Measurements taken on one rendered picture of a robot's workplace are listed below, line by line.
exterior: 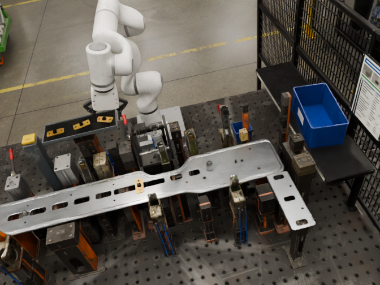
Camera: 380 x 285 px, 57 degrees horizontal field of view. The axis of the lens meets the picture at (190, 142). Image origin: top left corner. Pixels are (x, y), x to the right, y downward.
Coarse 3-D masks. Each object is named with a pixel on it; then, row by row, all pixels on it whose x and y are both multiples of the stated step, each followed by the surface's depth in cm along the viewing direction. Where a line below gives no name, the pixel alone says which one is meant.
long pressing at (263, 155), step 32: (192, 160) 169; (224, 160) 166; (256, 160) 163; (64, 192) 165; (96, 192) 163; (128, 192) 160; (160, 192) 158; (192, 192) 156; (0, 224) 157; (32, 224) 154
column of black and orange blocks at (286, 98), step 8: (288, 96) 162; (288, 104) 165; (280, 112) 173; (288, 112) 169; (280, 120) 176; (288, 120) 173; (280, 128) 179; (280, 136) 182; (280, 144) 185; (280, 152) 189
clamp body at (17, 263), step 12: (12, 240) 146; (0, 252) 140; (12, 252) 145; (24, 252) 155; (0, 264) 141; (12, 264) 143; (24, 264) 154; (36, 264) 162; (12, 276) 151; (24, 276) 154; (36, 276) 160; (48, 276) 168
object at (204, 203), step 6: (198, 198) 154; (204, 198) 153; (204, 204) 151; (204, 210) 151; (210, 210) 152; (204, 216) 154; (210, 216) 155; (204, 222) 157; (210, 222) 160; (204, 228) 167; (210, 228) 163; (204, 234) 173; (210, 234) 166; (210, 240) 169; (216, 240) 170
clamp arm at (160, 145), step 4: (160, 144) 166; (164, 144) 166; (160, 148) 166; (164, 148) 167; (160, 152) 168; (164, 152) 168; (160, 156) 169; (164, 156) 169; (164, 160) 170; (168, 160) 171
